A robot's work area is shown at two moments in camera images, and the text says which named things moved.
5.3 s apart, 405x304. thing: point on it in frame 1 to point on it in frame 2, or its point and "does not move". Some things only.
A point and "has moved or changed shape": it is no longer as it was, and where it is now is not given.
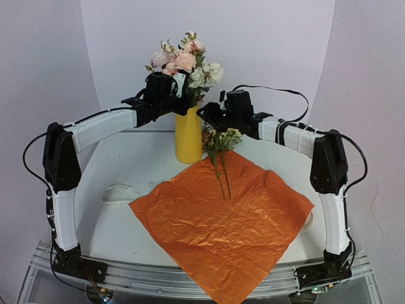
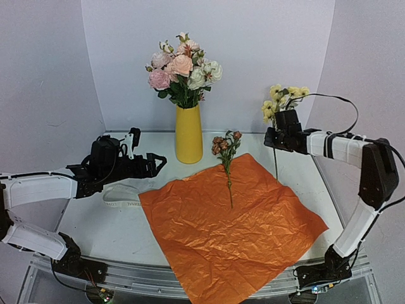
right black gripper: [209, 111] to [271, 139]
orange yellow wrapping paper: [230, 245] has moved or changed shape
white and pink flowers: [188, 57] does not move
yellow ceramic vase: [188, 137] does not move
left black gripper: [184, 110] to [152, 171]
